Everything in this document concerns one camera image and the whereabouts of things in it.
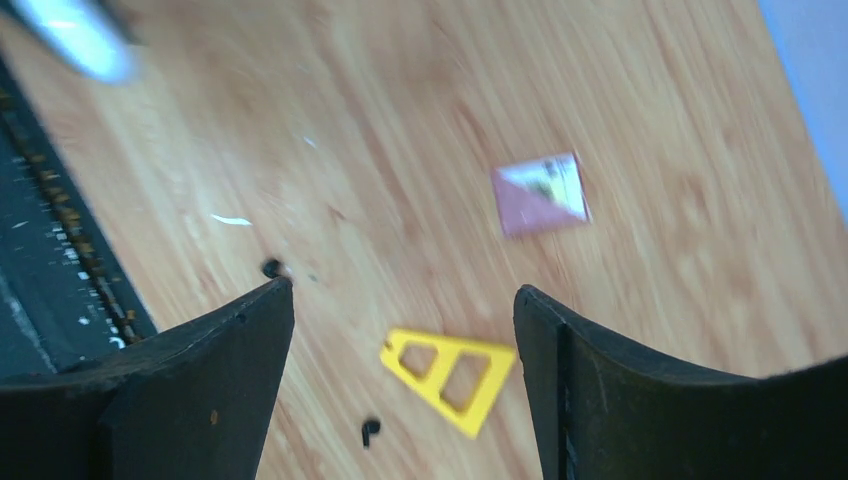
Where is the white paper scrap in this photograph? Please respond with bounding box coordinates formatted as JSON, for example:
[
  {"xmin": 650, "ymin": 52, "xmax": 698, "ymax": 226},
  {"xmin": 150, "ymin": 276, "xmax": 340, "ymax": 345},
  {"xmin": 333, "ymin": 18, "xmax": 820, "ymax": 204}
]
[{"xmin": 209, "ymin": 214, "xmax": 253, "ymax": 227}]

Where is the black earbud right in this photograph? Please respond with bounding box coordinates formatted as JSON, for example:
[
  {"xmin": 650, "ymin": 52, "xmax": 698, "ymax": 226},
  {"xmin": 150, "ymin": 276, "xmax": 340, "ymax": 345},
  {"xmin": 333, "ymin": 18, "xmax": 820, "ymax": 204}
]
[{"xmin": 361, "ymin": 417, "xmax": 382, "ymax": 450}]

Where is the white gold earbud charging case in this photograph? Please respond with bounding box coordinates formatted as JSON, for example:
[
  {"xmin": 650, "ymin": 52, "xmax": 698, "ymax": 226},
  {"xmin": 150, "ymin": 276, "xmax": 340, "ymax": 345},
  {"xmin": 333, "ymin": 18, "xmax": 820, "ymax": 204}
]
[{"xmin": 1, "ymin": 0, "xmax": 139, "ymax": 84}]

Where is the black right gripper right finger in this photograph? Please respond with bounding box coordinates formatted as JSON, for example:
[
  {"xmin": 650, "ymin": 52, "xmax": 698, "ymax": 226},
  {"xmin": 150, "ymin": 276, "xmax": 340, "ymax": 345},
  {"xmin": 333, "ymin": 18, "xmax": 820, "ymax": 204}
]
[{"xmin": 513, "ymin": 285, "xmax": 847, "ymax": 479}]

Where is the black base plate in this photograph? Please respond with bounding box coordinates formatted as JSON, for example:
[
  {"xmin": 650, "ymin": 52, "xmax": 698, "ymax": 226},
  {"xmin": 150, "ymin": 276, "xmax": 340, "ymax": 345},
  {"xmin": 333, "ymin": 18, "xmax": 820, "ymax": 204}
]
[{"xmin": 1, "ymin": 66, "xmax": 157, "ymax": 377}]

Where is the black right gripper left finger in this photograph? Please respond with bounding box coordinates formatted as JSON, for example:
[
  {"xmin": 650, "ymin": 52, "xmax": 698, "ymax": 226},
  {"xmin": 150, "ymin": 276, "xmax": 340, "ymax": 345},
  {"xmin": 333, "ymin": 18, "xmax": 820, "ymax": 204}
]
[{"xmin": 1, "ymin": 277, "xmax": 295, "ymax": 479}]

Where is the yellow triangular plastic piece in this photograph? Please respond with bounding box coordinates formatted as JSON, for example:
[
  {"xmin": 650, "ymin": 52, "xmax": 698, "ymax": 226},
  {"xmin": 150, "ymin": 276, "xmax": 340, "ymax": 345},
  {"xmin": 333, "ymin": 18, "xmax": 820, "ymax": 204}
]
[{"xmin": 379, "ymin": 328, "xmax": 517, "ymax": 439}]

